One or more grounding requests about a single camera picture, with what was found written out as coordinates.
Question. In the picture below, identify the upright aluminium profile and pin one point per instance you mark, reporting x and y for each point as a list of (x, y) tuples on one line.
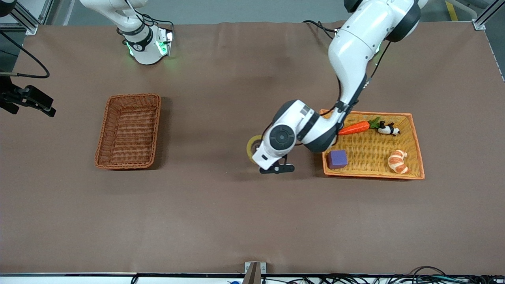
[(46, 12)]

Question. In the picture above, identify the aluminium profile corner bracket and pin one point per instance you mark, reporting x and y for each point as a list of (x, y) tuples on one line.
[(487, 15)]

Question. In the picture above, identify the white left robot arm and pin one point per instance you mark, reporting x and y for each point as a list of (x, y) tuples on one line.
[(355, 43)]

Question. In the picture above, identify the brown wicker basket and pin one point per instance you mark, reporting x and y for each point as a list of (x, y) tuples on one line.
[(130, 156)]

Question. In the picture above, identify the clear yellowish tape roll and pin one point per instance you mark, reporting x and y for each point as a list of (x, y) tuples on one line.
[(249, 148)]

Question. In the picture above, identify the toy croissant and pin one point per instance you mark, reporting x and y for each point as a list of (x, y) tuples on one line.
[(397, 161)]

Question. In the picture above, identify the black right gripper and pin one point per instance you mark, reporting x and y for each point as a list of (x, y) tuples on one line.
[(8, 96)]

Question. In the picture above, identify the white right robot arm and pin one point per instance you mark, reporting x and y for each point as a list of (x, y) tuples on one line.
[(144, 51)]

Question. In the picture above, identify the orange toy carrot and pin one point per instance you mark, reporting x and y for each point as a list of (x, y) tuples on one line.
[(357, 128)]

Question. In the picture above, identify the orange wicker basket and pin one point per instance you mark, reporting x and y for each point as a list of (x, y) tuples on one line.
[(371, 157)]

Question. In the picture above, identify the brown table cover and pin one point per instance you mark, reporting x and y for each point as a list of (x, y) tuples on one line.
[(221, 118)]

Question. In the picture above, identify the right arm base connector plate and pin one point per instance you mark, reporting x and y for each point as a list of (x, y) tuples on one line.
[(165, 41)]

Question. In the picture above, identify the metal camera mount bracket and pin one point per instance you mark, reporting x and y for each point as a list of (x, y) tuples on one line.
[(254, 272)]

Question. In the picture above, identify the purple cube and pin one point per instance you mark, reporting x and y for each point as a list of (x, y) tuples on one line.
[(337, 159)]

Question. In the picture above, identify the table edge trim strip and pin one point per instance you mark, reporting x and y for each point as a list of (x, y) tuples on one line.
[(79, 274)]

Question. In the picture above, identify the slanted aluminium profile with bracket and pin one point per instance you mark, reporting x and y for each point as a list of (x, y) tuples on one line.
[(23, 19)]

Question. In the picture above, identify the black white panda toy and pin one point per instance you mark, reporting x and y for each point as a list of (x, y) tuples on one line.
[(388, 129)]

